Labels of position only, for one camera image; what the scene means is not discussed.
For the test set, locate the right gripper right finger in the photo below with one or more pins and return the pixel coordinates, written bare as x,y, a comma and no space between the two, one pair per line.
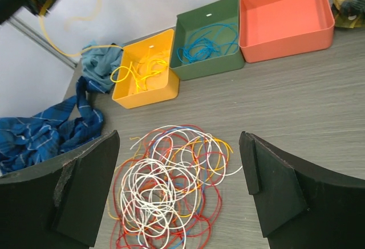
300,204

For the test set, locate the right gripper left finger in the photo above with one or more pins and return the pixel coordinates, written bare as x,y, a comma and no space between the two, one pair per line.
59,202

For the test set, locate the dark blue plaid cloth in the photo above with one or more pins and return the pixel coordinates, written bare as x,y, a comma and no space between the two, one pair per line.
27,141

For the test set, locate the light blue cloth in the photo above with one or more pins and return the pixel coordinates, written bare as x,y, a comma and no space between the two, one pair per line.
98,64

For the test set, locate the yellow plastic bin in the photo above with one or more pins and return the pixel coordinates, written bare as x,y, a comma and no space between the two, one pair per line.
144,76

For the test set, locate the green plastic bin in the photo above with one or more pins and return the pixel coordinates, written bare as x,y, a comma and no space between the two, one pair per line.
206,41

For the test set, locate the coral red plastic bin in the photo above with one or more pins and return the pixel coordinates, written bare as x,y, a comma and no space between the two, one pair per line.
272,29

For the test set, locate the yellow plaid cloth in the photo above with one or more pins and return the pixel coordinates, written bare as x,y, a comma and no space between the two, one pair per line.
348,13

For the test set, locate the left aluminium frame post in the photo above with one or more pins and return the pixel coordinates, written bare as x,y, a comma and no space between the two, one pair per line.
36,37

